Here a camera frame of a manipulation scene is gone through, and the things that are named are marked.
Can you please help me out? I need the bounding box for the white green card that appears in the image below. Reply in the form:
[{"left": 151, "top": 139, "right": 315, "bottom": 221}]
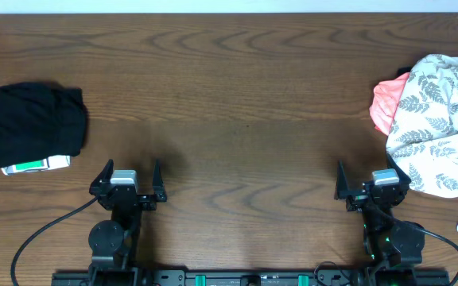
[{"left": 1, "top": 155, "right": 71, "bottom": 176}]

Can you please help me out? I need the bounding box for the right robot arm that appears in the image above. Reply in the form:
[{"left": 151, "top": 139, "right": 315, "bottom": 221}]
[{"left": 335, "top": 155, "right": 425, "bottom": 268}]

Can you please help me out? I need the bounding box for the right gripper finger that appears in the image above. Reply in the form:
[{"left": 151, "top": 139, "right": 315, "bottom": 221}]
[
  {"left": 335, "top": 161, "right": 349, "bottom": 199},
  {"left": 386, "top": 153, "right": 411, "bottom": 185}
]

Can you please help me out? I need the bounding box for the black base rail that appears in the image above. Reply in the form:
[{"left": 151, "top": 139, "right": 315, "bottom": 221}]
[{"left": 51, "top": 269, "right": 450, "bottom": 286}]

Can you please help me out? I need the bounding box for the folded black garment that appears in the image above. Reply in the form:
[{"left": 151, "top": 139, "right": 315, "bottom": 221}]
[{"left": 0, "top": 82, "right": 87, "bottom": 168}]

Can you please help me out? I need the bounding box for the coral pink t-shirt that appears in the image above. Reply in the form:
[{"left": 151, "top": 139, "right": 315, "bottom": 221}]
[{"left": 369, "top": 72, "right": 409, "bottom": 136}]

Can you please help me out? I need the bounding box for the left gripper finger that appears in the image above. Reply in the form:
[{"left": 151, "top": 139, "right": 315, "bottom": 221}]
[
  {"left": 152, "top": 160, "right": 165, "bottom": 195},
  {"left": 91, "top": 159, "right": 114, "bottom": 189}
]

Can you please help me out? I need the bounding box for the fern print white cloth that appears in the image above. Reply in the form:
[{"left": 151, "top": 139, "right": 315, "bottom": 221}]
[{"left": 386, "top": 54, "right": 458, "bottom": 198}]

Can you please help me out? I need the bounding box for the black shorts red waistband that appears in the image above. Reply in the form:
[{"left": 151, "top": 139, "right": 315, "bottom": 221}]
[{"left": 397, "top": 67, "right": 412, "bottom": 77}]

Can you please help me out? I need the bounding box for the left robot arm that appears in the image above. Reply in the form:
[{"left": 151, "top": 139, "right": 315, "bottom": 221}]
[{"left": 88, "top": 160, "right": 167, "bottom": 270}]

